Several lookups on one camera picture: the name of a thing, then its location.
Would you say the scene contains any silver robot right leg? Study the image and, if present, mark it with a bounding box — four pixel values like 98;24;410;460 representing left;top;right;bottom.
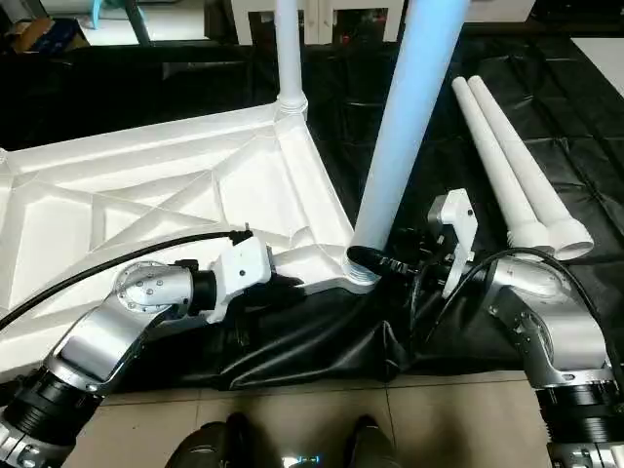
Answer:
343;417;401;468

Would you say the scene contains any grey metal pole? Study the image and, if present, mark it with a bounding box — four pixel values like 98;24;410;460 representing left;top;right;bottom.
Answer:
125;0;152;45

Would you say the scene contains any turquoise plastic stool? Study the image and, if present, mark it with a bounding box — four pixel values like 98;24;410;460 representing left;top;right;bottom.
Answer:
86;0;113;28

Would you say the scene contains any white glass door cabinet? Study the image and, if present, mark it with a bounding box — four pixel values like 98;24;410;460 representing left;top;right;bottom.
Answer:
232;0;410;45

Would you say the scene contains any white plastic table leg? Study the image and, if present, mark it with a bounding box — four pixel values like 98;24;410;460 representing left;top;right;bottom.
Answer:
468;76;594;261
450;78;555;250
273;0;309;118
346;0;469;286

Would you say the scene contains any black work mat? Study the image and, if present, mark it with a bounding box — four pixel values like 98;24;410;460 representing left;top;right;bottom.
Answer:
0;34;624;391

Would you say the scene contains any white drawer unit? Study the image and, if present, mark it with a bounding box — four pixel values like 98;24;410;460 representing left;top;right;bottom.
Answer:
463;0;537;22

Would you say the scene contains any blue box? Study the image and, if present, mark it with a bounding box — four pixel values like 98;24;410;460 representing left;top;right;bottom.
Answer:
12;19;89;55

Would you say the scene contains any white plastic table top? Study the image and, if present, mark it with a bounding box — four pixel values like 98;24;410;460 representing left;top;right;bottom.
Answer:
0;102;381;376

